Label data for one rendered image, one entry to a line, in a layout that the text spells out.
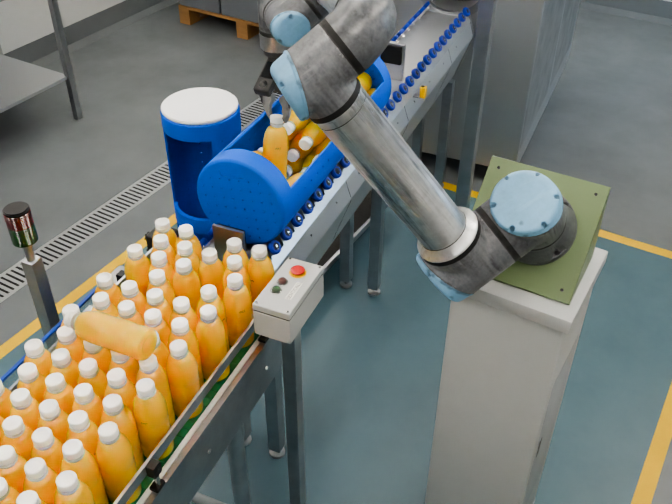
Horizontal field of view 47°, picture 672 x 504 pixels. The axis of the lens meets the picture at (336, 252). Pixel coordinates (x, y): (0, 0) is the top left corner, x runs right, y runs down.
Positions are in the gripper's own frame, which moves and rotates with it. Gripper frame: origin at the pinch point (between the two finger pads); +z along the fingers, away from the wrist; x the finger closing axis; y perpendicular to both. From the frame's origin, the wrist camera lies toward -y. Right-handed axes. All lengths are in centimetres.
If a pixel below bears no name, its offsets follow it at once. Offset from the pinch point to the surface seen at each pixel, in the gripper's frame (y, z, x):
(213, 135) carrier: 32, 32, 43
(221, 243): -23.4, 30.2, 7.5
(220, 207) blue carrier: -16.0, 23.4, 11.4
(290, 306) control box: -50, 20, -28
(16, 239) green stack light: -64, 11, 40
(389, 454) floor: 0, 130, -40
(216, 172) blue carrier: -15.9, 11.5, 11.5
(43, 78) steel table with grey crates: 153, 101, 239
